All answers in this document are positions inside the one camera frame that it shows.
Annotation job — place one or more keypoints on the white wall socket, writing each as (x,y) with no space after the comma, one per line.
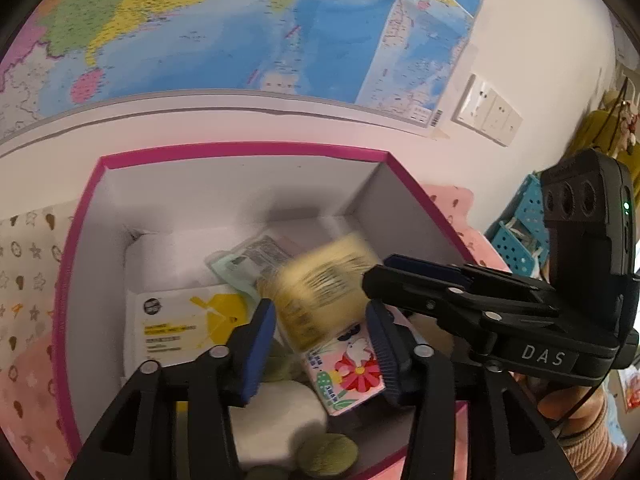
(496,116)
(472,100)

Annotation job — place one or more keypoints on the green and white plush toy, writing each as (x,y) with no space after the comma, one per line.
(280,420)

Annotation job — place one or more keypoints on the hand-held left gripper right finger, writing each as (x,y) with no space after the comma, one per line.
(382,355)

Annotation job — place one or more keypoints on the floral tissue pack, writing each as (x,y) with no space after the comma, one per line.
(350,360)

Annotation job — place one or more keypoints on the yellow tissue pack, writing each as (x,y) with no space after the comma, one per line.
(320,290)

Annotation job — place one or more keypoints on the blue plastic basket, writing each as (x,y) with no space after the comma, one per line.
(520,255)

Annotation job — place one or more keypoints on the yellow hanging bag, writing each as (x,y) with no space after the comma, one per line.
(595,130)

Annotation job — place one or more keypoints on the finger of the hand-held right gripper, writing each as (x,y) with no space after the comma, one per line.
(425,262)
(425,290)

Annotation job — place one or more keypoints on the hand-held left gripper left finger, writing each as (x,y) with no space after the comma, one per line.
(257,355)

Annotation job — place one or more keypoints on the white and yellow packet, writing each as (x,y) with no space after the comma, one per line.
(170,325)

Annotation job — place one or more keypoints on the colourful wall map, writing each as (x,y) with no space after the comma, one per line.
(200,35)

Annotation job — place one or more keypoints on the pink printed blanket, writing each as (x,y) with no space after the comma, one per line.
(30,400)

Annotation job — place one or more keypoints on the clear plastic packet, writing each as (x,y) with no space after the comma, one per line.
(245,260)

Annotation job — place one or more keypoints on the person's right forearm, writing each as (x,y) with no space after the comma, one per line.
(595,450)

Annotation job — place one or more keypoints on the pink cardboard box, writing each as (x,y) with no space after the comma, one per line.
(240,200)

